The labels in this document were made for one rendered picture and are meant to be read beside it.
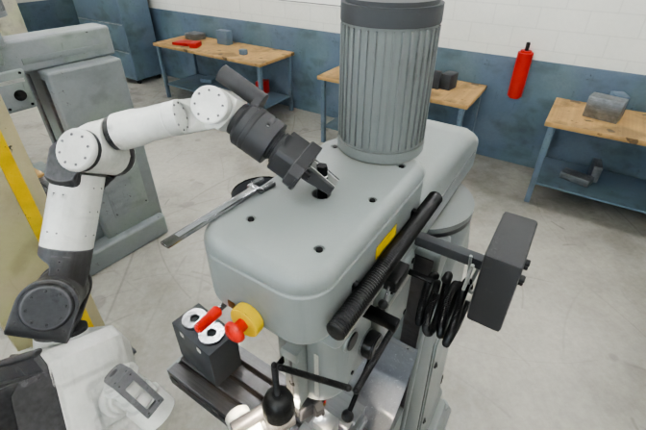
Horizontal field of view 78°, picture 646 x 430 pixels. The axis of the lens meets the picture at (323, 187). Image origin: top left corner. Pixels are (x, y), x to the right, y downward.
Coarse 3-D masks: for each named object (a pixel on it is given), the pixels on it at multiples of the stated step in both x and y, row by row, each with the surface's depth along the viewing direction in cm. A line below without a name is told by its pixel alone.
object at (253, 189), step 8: (248, 184) 78; (256, 184) 78; (272, 184) 78; (240, 192) 75; (248, 192) 75; (256, 192) 76; (232, 200) 73; (240, 200) 73; (216, 208) 71; (224, 208) 71; (232, 208) 72; (208, 216) 69; (216, 216) 69; (192, 224) 67; (200, 224) 67; (176, 232) 65; (184, 232) 65; (192, 232) 66; (168, 240) 64; (176, 240) 64; (168, 248) 63
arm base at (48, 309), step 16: (32, 288) 67; (48, 288) 68; (64, 288) 69; (16, 304) 67; (32, 304) 67; (48, 304) 68; (64, 304) 69; (16, 320) 67; (32, 320) 67; (48, 320) 68; (64, 320) 69; (16, 336) 68; (32, 336) 68; (48, 336) 69; (64, 336) 70
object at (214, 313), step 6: (216, 306) 76; (222, 306) 77; (210, 312) 75; (216, 312) 75; (204, 318) 73; (210, 318) 74; (216, 318) 75; (198, 324) 72; (204, 324) 73; (210, 324) 74; (198, 330) 72
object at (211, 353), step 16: (176, 320) 145; (192, 320) 145; (176, 336) 148; (192, 336) 140; (208, 336) 140; (224, 336) 140; (192, 352) 143; (208, 352) 134; (224, 352) 139; (208, 368) 140; (224, 368) 143
